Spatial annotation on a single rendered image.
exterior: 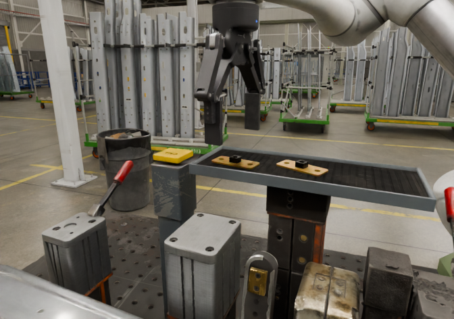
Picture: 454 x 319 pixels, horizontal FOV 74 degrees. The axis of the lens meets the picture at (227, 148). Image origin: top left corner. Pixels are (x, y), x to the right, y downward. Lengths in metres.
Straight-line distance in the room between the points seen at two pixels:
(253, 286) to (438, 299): 0.21
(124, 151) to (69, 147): 1.16
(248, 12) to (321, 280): 0.39
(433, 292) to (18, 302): 0.55
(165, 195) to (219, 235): 0.23
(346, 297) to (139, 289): 0.71
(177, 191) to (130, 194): 2.38
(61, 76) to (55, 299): 3.31
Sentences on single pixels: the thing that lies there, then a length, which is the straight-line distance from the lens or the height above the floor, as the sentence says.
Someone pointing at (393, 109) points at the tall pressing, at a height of 0.46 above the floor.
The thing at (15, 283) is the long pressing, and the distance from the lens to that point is 0.62.
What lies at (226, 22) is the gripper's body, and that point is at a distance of 0.50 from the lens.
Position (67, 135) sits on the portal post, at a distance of 3.82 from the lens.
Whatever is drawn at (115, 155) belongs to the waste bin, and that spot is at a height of 0.57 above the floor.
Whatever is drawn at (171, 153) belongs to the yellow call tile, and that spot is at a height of 1.16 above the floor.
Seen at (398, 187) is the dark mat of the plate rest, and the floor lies 1.16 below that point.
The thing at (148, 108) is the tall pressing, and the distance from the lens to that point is 4.64.
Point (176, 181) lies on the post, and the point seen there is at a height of 1.11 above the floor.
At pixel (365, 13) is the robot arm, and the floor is 1.46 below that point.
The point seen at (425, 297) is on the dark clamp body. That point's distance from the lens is 0.45.
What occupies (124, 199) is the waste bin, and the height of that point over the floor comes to 0.13.
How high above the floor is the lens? 1.33
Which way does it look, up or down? 15 degrees down
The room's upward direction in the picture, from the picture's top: straight up
